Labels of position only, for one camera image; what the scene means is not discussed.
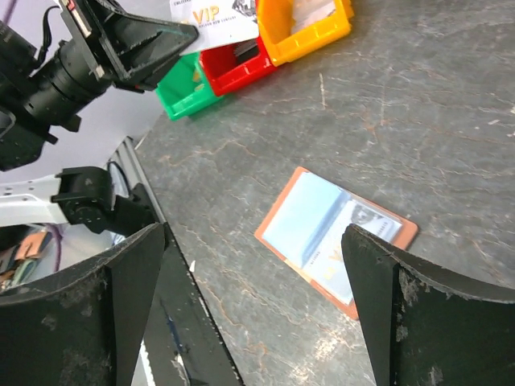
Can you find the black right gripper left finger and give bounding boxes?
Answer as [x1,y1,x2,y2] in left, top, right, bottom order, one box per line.
[1,224,165,385]

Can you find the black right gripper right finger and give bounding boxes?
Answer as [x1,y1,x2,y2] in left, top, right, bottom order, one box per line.
[344,226,514,385]

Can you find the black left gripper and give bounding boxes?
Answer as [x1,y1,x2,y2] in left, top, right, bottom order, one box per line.
[1,1,199,133]

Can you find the silver white membership card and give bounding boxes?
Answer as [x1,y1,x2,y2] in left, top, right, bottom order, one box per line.
[169,0,258,56]

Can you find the brown leather card holder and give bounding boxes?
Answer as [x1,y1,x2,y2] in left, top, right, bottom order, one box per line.
[254,166,418,319]

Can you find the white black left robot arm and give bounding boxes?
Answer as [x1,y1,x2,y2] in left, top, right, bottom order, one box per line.
[1,1,199,236]

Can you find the gold card in green bin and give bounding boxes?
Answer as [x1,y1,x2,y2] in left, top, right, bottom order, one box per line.
[192,70,204,92]

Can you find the black cards in red bin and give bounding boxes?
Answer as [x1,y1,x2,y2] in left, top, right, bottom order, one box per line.
[233,39,259,65]

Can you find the silver cards in yellow bin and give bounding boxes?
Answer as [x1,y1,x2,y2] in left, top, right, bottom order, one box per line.
[290,0,336,34]

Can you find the green plastic bin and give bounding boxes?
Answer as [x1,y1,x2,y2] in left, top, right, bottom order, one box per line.
[155,52,223,121]

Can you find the red plastic bin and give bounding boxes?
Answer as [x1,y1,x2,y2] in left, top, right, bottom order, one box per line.
[200,36,278,97]

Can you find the yellow plastic bin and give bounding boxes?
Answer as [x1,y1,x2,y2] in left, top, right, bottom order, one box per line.
[257,1,354,67]

